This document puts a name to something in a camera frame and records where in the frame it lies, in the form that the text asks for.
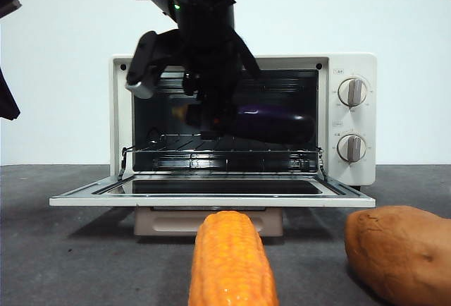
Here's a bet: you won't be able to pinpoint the glass oven door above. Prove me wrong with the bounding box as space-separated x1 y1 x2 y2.
49 173 377 238

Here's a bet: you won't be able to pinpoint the dark purple eggplant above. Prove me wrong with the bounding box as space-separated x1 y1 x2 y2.
172 103 316 145

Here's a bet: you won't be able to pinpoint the metal wire oven rack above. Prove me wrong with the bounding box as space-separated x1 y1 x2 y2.
121 133 323 173

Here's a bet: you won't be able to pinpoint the beige oven knob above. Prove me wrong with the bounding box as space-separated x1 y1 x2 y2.
337 135 367 164
338 78 369 108

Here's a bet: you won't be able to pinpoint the white Toshiba toaster oven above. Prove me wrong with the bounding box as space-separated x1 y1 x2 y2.
108 51 378 190

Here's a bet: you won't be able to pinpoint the brown sweet potato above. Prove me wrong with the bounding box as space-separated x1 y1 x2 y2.
344 205 451 303

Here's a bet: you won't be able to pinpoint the orange corn cob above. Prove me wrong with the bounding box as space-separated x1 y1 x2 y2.
187 210 279 306

